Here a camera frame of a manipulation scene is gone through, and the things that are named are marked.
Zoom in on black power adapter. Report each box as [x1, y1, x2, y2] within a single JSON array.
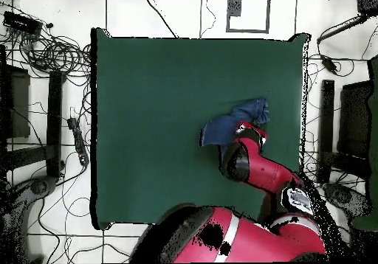
[[320, 54, 339, 74]]

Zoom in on long black floor cable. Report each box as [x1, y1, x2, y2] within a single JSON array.
[[144, 0, 180, 39]]

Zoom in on blue denim jeans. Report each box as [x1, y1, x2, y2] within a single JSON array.
[[199, 97, 271, 159]]

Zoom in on thick black cable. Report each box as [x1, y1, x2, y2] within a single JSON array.
[[316, 14, 370, 45]]

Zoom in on coiled black cable bundle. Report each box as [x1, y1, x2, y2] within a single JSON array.
[[17, 33, 92, 79]]

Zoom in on grey floor socket plate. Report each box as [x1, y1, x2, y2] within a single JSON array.
[[227, 0, 243, 18]]

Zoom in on black power strip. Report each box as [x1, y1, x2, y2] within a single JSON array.
[[66, 117, 90, 167]]

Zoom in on dark green table cloth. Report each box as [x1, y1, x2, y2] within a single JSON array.
[[89, 27, 311, 231]]

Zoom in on black hub box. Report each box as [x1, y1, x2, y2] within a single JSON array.
[[1, 10, 44, 37]]

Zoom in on grey stand leg round foot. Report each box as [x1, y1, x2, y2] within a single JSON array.
[[2, 175, 58, 262], [322, 182, 374, 220]]

